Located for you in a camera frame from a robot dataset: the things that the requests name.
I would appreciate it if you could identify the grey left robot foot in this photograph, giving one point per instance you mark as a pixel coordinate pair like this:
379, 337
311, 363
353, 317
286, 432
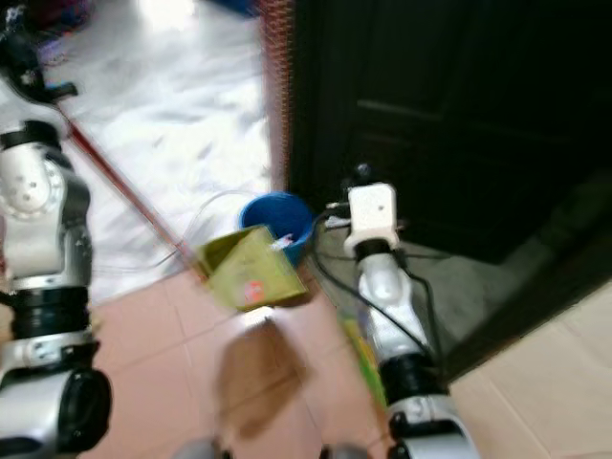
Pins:
203, 449

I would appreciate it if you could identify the blue plastic bucket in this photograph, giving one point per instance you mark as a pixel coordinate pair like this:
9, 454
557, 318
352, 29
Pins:
277, 215

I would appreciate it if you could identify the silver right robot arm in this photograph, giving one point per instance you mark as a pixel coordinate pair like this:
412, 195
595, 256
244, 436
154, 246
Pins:
392, 325

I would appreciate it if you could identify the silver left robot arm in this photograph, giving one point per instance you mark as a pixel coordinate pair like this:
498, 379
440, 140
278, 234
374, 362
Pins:
38, 239

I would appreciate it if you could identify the dark wooden door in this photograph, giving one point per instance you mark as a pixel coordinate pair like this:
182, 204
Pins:
449, 115

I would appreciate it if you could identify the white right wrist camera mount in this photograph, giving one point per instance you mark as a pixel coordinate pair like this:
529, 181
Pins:
373, 212

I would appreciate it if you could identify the grey right robot foot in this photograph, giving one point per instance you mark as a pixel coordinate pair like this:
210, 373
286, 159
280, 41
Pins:
344, 452

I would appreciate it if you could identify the yellow-green dustpan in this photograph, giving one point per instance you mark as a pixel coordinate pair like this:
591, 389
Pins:
253, 273

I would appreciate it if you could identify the red patterned door frame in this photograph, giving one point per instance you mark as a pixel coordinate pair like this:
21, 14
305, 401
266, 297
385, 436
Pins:
275, 86

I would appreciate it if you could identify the grey robot foot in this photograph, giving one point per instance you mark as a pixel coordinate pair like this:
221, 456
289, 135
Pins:
344, 452
203, 449

